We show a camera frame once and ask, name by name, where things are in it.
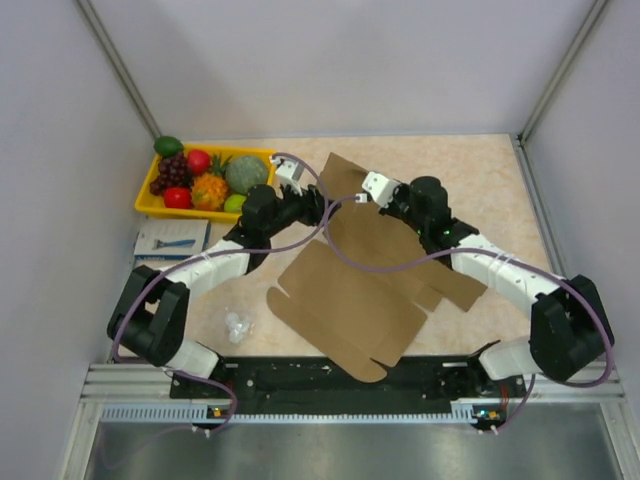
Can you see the green lime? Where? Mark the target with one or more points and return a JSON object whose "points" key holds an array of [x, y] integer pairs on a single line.
{"points": [[234, 203]]}

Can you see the red apple lower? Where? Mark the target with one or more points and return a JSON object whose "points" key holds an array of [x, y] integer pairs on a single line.
{"points": [[177, 198]]}

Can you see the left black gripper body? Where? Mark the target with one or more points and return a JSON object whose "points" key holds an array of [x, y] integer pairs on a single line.
{"points": [[293, 208]]}

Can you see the brown cardboard box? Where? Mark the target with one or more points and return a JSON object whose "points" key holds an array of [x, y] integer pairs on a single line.
{"points": [[364, 321]]}

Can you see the orange pineapple toy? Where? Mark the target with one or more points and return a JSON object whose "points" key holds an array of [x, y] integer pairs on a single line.
{"points": [[211, 189]]}

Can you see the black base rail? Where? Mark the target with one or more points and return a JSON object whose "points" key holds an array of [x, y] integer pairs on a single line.
{"points": [[316, 385]]}

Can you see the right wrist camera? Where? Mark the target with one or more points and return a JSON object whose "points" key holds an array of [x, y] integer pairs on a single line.
{"points": [[377, 188]]}

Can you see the red apple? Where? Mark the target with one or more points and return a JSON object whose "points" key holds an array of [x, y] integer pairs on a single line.
{"points": [[198, 162], [177, 198]]}

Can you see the green avocado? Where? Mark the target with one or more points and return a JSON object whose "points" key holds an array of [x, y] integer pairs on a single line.
{"points": [[167, 146]]}

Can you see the dark red grape bunch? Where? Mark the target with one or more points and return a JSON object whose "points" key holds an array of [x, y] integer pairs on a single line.
{"points": [[172, 172]]}

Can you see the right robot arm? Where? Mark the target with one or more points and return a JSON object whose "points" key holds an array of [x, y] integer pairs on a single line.
{"points": [[568, 325]]}

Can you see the green melon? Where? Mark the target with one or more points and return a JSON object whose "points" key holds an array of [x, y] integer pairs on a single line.
{"points": [[244, 172]]}

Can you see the yellow plastic tray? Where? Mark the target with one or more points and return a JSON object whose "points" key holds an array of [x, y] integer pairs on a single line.
{"points": [[153, 206]]}

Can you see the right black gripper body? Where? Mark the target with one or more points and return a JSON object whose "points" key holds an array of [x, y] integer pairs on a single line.
{"points": [[400, 208]]}

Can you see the red apple upper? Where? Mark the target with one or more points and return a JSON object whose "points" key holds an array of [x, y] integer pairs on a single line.
{"points": [[198, 162]]}

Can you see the razor blister pack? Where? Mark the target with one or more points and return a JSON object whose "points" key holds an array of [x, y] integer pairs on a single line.
{"points": [[168, 239]]}

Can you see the grey cable duct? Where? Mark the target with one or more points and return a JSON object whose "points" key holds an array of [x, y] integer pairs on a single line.
{"points": [[206, 414]]}

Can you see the crumpled clear plastic wrap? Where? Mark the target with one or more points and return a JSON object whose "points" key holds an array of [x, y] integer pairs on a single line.
{"points": [[239, 325]]}

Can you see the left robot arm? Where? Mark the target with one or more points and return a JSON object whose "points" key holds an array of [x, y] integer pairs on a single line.
{"points": [[150, 317]]}

